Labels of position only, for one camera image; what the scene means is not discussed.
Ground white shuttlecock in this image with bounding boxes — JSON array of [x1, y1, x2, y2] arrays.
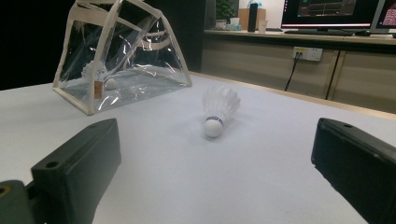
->
[[202, 84, 242, 139], [81, 60, 119, 91]]

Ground green potted plant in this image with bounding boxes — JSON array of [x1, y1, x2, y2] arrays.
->
[[214, 0, 240, 31]]

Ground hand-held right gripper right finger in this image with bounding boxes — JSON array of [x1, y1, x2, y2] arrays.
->
[[311, 117, 396, 224]]

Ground computer monitor with pink screen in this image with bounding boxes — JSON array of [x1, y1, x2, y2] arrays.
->
[[375, 0, 396, 31]]

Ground black keyboard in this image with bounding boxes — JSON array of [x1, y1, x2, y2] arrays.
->
[[283, 28, 356, 36]]

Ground black power cable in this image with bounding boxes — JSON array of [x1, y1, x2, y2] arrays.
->
[[283, 52, 302, 92]]

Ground beige cabinet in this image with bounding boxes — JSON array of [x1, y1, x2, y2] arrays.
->
[[200, 29, 396, 115]]

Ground clear bag with beige trim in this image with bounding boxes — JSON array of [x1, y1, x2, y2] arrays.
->
[[51, 0, 193, 117]]

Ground white table mat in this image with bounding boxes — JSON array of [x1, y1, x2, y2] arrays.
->
[[0, 73, 396, 224]]

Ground white paper cup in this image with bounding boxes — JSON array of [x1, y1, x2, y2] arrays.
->
[[257, 20, 269, 35]]

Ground large computer monitor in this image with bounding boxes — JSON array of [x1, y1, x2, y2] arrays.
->
[[280, 0, 387, 30]]

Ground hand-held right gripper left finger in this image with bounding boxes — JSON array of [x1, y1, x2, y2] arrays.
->
[[29, 118, 122, 224]]

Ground brown cardboard box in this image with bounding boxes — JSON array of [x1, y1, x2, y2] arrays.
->
[[237, 7, 267, 32]]

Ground black curtain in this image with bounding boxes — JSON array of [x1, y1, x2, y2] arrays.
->
[[0, 0, 207, 91]]

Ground white wall outlet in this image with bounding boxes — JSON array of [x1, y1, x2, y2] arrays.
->
[[292, 46, 324, 63]]

